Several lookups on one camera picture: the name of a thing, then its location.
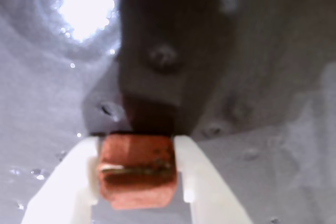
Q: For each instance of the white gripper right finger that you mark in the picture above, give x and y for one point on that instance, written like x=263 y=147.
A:
x=210 y=190

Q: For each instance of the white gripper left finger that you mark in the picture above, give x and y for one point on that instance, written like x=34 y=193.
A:
x=65 y=179

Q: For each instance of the red cube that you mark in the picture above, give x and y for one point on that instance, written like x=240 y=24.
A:
x=136 y=161

